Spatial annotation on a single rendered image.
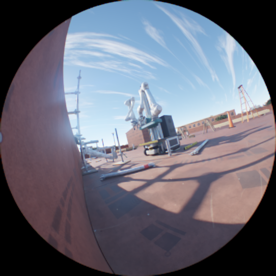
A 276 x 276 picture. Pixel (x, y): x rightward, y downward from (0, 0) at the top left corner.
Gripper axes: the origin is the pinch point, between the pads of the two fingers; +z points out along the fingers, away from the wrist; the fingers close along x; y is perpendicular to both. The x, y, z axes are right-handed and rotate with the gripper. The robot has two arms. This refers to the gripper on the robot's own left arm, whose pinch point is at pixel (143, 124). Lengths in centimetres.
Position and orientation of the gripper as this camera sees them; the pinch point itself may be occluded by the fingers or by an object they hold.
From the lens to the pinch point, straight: 185.3
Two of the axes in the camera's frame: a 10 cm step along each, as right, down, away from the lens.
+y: -8.1, 1.5, -5.7
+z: 2.3, 9.7, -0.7
